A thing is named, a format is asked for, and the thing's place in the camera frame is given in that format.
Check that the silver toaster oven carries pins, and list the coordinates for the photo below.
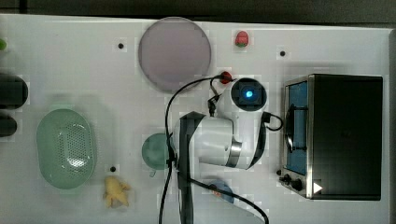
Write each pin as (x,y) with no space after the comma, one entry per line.
(332,138)

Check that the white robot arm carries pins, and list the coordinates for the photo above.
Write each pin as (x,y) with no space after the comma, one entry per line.
(232,135)

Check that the dark red strawberry toy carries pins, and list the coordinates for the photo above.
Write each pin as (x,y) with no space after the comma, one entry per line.
(225,78)

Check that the black cylinder lower left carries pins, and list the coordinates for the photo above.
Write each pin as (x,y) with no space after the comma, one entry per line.
(8,126)

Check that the black cylinder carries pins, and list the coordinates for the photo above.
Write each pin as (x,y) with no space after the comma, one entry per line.
(13,92)
(8,126)

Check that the green mug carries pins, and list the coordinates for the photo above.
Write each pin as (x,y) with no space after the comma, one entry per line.
(155,153)

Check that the green object at edge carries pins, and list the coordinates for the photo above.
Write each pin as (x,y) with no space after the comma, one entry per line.
(3,44)

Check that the round grey plate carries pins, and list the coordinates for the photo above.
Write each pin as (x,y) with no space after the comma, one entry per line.
(173,52)

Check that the yellow banana toy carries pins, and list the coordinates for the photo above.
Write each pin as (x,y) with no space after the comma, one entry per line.
(115,190)

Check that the green oval strainer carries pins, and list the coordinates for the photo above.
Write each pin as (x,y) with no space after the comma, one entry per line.
(66,153)

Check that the pink strawberry toy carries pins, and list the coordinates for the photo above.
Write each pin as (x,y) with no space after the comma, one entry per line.
(241,39)

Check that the black cylinder upper left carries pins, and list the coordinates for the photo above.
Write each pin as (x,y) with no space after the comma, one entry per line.
(13,92)

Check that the blue bowl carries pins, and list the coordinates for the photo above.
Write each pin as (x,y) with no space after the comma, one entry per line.
(220,184)

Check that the orange slice toy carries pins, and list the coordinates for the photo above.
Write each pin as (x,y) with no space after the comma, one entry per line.
(216,193)

